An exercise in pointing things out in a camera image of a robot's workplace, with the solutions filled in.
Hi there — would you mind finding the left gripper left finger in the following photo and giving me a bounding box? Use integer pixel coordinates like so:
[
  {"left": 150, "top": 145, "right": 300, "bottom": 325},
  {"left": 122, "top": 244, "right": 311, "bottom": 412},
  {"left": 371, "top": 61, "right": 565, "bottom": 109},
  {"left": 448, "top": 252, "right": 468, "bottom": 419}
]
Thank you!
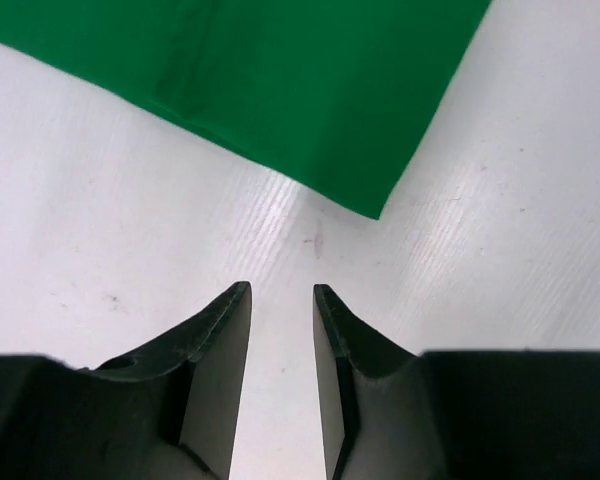
[{"left": 0, "top": 281, "right": 252, "bottom": 479}]

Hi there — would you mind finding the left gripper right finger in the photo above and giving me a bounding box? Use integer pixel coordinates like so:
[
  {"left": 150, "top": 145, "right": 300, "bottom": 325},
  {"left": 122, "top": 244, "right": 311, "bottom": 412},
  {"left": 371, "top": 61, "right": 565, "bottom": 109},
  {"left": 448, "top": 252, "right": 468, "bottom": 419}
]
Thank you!
[{"left": 313, "top": 284, "right": 600, "bottom": 479}]

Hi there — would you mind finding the green t shirt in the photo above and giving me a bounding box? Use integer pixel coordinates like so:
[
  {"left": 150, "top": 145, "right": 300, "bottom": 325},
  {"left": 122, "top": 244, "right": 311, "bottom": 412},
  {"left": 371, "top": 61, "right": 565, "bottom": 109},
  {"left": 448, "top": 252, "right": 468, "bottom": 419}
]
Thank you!
[{"left": 0, "top": 0, "right": 489, "bottom": 219}]

